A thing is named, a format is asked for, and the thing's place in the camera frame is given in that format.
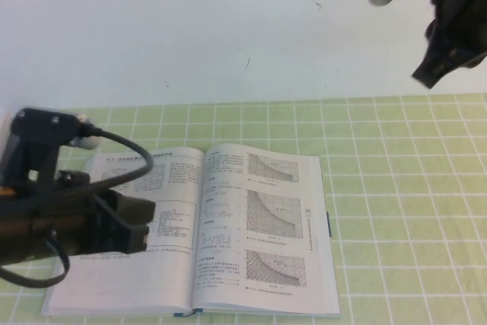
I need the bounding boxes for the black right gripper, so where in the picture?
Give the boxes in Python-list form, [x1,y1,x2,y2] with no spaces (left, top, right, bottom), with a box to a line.
[412,0,487,90]

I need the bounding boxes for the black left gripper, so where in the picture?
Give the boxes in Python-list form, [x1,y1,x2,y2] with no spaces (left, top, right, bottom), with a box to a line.
[22,171,157,262]

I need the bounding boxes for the textbook with diagrams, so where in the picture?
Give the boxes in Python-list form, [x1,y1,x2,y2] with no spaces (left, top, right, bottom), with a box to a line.
[40,142,343,320]

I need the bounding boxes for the green checkered tablecloth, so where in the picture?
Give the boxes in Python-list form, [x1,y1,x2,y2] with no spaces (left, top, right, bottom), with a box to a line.
[0,92,487,325]

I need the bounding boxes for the black left camera cable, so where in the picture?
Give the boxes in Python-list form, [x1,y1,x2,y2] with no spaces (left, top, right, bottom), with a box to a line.
[33,125,156,208]

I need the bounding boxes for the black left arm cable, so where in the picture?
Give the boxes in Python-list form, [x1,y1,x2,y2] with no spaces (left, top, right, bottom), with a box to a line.
[0,228,72,289]

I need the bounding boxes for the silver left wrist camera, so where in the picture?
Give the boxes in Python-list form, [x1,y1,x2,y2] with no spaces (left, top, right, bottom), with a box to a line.
[69,113,102,150]

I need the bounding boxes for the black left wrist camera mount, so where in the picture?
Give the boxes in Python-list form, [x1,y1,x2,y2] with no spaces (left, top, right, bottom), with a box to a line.
[8,107,80,190]

